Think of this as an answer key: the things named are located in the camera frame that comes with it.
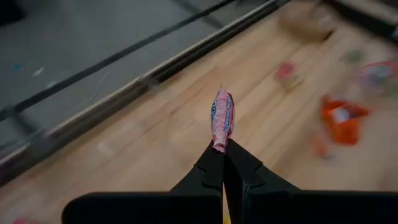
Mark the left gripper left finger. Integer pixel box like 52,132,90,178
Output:
62,140,224,224

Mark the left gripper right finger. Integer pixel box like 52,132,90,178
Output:
224,139,398,224

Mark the orange candy clear wrapper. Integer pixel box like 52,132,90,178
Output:
310,130,335,159

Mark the red candy wrapper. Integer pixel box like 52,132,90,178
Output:
275,61,298,82
12,217,43,224

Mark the pink candy clear wrapper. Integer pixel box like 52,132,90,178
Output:
357,60,398,100

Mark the orange pack white label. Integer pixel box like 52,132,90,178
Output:
320,96,371,146

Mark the white shade table lamp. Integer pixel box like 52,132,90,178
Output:
278,1,338,44

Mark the black aluminium table frame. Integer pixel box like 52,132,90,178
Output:
0,0,398,187

